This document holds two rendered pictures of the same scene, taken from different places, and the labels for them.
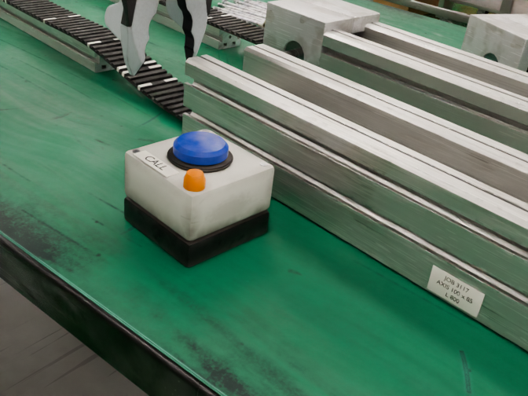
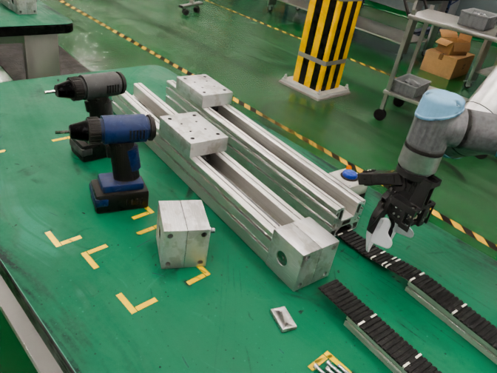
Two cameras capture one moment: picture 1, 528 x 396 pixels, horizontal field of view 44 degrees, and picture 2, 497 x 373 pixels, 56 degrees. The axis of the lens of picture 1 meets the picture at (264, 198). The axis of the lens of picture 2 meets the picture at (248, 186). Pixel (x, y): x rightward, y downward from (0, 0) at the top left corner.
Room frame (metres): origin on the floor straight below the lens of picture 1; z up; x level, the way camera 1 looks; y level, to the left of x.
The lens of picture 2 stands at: (1.53, -0.10, 1.42)
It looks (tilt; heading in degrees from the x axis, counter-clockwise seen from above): 32 degrees down; 186
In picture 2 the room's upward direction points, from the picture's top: 11 degrees clockwise
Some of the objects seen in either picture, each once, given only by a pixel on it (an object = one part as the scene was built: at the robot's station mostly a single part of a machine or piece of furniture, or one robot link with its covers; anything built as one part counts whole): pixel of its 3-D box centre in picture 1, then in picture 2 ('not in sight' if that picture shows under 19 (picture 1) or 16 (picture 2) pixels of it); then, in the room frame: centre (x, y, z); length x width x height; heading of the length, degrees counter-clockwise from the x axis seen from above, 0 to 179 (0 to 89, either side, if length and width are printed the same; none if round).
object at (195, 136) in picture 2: not in sight; (192, 138); (0.47, -0.37, 0.87); 0.16 x 0.11 x 0.07; 48
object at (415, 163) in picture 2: not in sight; (420, 158); (0.67, 0.14, 1.05); 0.08 x 0.08 x 0.05
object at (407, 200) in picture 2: not in sight; (408, 195); (0.68, 0.14, 0.97); 0.09 x 0.08 x 0.12; 48
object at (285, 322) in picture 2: not in sight; (282, 319); (0.92, -0.05, 0.78); 0.05 x 0.03 x 0.01; 35
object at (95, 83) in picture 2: not in sight; (86, 117); (0.53, -0.64, 0.89); 0.20 x 0.08 x 0.22; 144
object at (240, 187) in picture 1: (207, 188); (344, 186); (0.43, 0.04, 0.81); 0.10 x 0.08 x 0.06; 138
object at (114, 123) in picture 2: not in sight; (106, 163); (0.71, -0.49, 0.89); 0.20 x 0.08 x 0.22; 127
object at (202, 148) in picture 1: (200, 152); (349, 175); (0.42, 0.05, 0.84); 0.04 x 0.04 x 0.02
